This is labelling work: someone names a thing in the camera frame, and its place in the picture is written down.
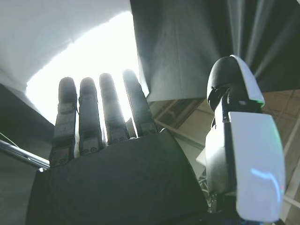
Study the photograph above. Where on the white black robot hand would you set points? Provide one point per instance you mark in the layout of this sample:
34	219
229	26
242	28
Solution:
117	182

